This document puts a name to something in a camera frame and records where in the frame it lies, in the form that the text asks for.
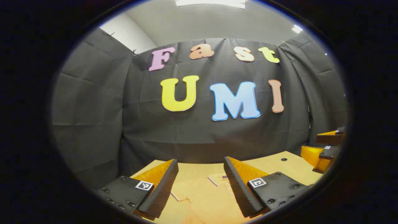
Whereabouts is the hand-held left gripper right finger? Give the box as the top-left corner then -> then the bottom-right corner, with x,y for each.
223,156 -> 314,218

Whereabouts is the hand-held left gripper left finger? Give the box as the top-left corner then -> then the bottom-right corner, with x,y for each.
95,159 -> 179,221

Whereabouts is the orange T-shirt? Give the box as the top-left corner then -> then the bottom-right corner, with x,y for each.
155,173 -> 258,224

